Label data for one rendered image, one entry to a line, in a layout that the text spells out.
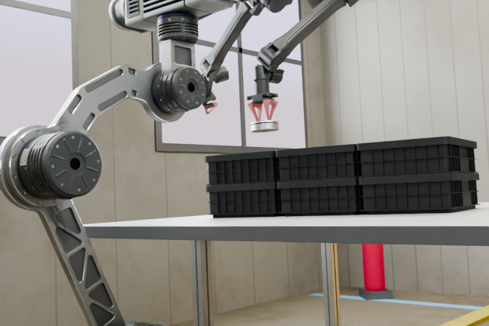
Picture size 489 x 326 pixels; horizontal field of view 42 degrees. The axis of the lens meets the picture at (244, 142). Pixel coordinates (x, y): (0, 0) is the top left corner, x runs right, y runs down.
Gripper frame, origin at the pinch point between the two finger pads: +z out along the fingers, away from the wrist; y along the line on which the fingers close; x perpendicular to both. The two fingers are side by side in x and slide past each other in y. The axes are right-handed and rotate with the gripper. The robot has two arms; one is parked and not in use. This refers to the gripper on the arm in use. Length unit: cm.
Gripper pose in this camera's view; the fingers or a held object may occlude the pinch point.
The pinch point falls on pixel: (263, 119)
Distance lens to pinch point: 236.9
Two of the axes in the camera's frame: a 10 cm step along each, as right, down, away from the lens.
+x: -6.3, -0.4, -7.8
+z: 0.6, 9.9, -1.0
